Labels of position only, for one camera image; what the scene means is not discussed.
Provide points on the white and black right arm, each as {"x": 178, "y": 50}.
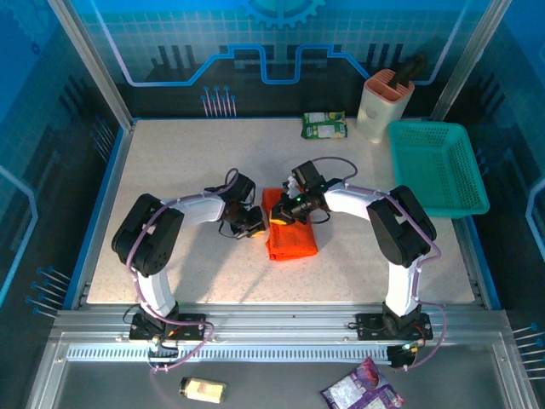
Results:
{"x": 400, "y": 226}

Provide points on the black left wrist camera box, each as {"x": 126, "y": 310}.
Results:
{"x": 243, "y": 187}

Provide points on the small yellow jar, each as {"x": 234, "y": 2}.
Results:
{"x": 202, "y": 389}

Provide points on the orange t-shirt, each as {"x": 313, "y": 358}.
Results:
{"x": 294, "y": 243}

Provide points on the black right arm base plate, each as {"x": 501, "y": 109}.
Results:
{"x": 370, "y": 326}

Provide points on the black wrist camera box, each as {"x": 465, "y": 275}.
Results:
{"x": 243, "y": 187}
{"x": 306, "y": 174}

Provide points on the aluminium frame front rail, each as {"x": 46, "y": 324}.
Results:
{"x": 277, "y": 317}

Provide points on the green snack packet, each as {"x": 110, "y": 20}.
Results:
{"x": 324, "y": 124}

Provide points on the white knife block pink top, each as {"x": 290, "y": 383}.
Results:
{"x": 379, "y": 115}

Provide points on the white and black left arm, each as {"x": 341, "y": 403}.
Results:
{"x": 153, "y": 234}

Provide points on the purple snack packet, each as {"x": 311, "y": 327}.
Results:
{"x": 362, "y": 387}

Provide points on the aluminium frame post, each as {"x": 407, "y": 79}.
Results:
{"x": 93, "y": 64}
{"x": 468, "y": 59}

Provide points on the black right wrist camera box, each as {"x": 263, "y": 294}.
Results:
{"x": 306, "y": 174}

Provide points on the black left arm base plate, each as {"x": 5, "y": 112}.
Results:
{"x": 191, "y": 326}

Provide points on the teal plastic basket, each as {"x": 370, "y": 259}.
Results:
{"x": 438, "y": 170}

